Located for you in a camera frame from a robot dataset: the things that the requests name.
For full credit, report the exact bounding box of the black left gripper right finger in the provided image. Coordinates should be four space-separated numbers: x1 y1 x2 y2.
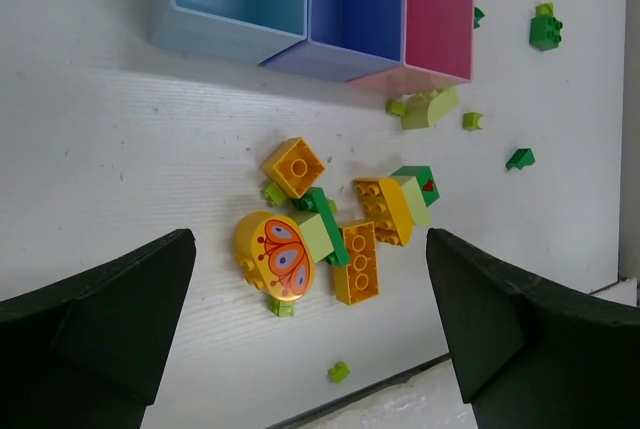
426 228 639 428

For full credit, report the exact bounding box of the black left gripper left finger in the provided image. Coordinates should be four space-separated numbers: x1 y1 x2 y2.
1 229 196 428

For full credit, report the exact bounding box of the yellow long 2x3 brick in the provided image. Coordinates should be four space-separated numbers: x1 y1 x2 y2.
332 219 379 305

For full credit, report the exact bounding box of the dark green heart brick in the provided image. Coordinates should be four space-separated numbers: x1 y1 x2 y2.
392 166 440 206

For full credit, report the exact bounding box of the yellow curved studded brick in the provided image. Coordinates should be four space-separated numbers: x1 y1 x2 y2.
353 177 413 247

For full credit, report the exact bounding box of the yellow butterfly round brick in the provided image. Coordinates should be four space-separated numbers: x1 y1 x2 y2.
234 211 315 302

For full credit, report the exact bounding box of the light green 2x2 brick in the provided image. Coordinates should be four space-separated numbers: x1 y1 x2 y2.
290 211 334 263

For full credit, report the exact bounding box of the dark green plate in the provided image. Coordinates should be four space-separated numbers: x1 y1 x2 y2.
293 187 351 267

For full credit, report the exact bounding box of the yellow square brick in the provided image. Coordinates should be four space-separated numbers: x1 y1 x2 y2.
262 137 325 199

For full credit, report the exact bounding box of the dark green slope brick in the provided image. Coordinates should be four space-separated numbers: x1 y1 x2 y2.
505 148 536 170

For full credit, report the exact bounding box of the small lime curved brick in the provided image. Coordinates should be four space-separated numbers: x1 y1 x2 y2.
462 112 483 132

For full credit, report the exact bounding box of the pale green curved brick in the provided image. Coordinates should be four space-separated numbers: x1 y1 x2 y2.
401 87 460 130

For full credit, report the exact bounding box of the small lime brick by bin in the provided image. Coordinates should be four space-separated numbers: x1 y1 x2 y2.
385 100 407 118

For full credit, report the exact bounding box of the dark green 2x2 brick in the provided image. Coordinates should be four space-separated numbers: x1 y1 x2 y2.
529 14 563 52

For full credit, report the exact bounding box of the dark green small brick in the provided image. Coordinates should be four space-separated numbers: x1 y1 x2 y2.
474 7 485 29

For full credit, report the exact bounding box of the small lime round piece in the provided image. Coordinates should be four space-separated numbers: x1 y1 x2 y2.
535 2 554 17

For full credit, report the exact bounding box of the pink container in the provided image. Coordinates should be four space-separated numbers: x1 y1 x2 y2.
349 0 474 97

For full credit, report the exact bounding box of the purple blue container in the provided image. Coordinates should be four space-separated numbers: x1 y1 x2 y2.
261 0 405 82

